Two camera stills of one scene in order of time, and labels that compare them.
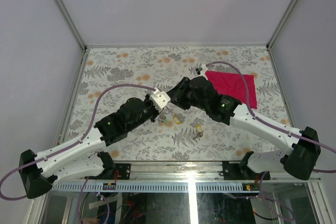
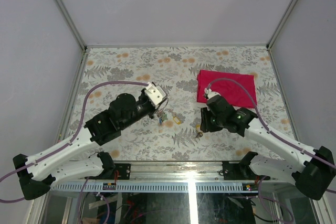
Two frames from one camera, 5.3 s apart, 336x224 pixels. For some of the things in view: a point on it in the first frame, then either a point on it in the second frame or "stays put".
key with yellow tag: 199,130 stays put
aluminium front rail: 191,177 stays put
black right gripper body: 185,97 -> 210,123
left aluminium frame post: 73,27 stays put
